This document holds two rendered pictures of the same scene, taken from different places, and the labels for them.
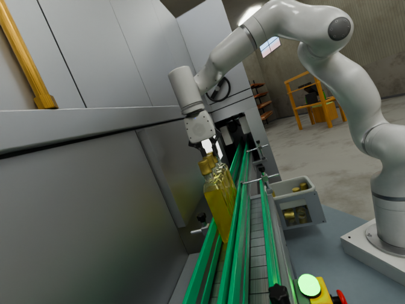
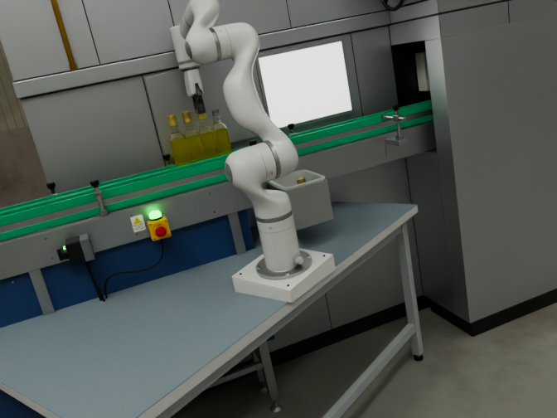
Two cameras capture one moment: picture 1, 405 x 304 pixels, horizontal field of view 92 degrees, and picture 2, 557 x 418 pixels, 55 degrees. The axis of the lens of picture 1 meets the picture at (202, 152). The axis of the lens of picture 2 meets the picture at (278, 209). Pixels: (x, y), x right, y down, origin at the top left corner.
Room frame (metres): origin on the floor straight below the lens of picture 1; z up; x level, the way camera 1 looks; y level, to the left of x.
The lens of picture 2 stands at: (-0.31, -1.91, 1.49)
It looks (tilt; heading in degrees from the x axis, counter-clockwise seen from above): 16 degrees down; 55
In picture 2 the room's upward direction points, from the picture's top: 12 degrees counter-clockwise
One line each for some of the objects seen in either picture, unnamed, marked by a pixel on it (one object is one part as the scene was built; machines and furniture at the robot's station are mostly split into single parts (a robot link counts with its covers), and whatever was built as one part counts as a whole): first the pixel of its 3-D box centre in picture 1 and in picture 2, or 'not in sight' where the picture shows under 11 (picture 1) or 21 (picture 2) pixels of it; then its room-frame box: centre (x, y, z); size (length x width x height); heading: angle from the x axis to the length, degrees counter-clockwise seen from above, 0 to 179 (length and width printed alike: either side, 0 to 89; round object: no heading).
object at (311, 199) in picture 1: (285, 204); (296, 198); (0.92, -0.29, 0.92); 0.27 x 0.17 x 0.15; 72
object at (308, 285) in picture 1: (308, 284); (155, 215); (0.40, -0.12, 1.01); 0.04 x 0.04 x 0.03
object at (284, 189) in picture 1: (288, 194); (297, 188); (0.91, -0.32, 0.97); 0.22 x 0.17 x 0.09; 72
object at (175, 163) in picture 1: (198, 149); (256, 95); (1.04, 0.01, 1.32); 0.90 x 0.03 x 0.34; 162
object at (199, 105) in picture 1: (192, 109); (189, 65); (0.73, -0.02, 1.50); 0.09 x 0.08 x 0.03; 73
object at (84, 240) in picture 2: not in sight; (79, 250); (0.13, -0.04, 0.96); 0.08 x 0.08 x 0.08; 72
